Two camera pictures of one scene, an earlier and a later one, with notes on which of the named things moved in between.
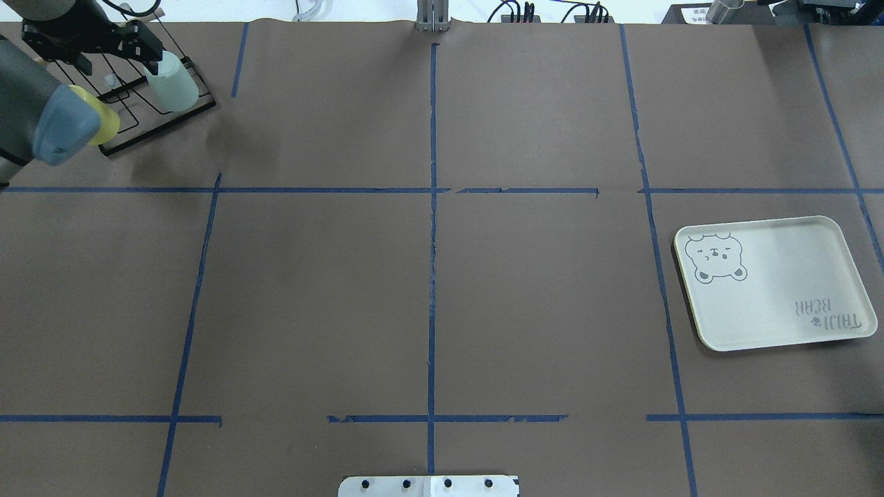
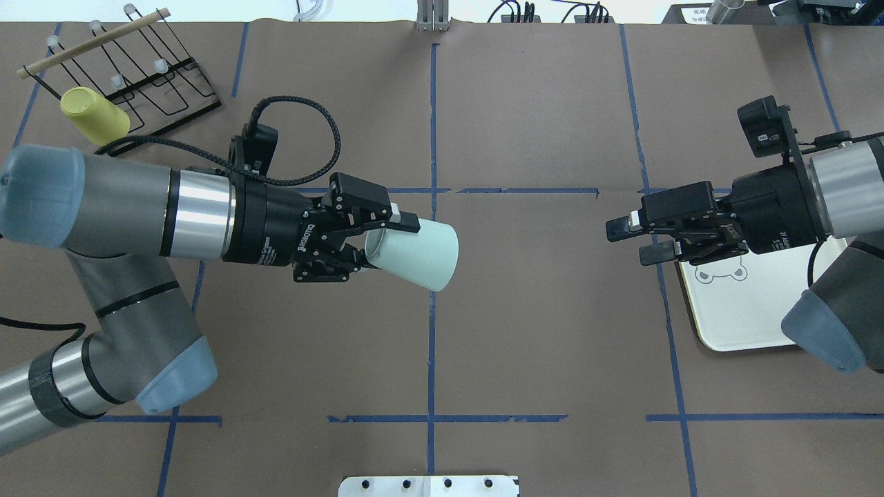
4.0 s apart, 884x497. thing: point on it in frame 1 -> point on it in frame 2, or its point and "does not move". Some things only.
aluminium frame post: (432, 16) does not move
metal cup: (727, 12) does not move
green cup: (175, 88) -> (427, 258)
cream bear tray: (773, 281) does not move
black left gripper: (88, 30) -> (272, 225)
